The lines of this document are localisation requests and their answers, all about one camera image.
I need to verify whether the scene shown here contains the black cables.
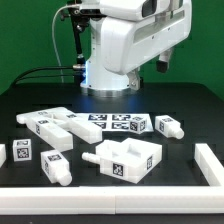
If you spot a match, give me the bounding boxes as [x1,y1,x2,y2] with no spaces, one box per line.
[10,65,84,87]

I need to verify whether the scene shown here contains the white frame wall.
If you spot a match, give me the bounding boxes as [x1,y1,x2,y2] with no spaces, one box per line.
[0,143,224,215]

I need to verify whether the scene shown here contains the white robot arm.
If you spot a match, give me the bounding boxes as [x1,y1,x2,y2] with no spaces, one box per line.
[79,0,192,97]

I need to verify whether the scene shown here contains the printed marker sheet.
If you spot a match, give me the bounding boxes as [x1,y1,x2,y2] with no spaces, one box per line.
[77,113,154,132]

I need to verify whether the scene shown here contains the white chair seat part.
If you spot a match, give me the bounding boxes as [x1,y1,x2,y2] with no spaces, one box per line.
[82,138,162,184]

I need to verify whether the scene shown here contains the grey camera cable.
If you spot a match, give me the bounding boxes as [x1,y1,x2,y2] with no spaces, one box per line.
[51,3,81,84]

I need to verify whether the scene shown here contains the white block left edge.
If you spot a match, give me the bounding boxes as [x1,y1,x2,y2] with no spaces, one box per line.
[0,144,6,168]

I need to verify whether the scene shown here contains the small white tagged cube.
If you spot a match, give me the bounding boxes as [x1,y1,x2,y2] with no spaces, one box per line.
[13,139,32,162]

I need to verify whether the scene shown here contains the white tagged cube on sheet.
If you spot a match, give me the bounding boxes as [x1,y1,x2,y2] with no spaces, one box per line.
[129,116,147,134]

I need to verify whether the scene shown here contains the white chair back part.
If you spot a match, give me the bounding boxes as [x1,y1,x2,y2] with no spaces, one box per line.
[16,107,102,144]

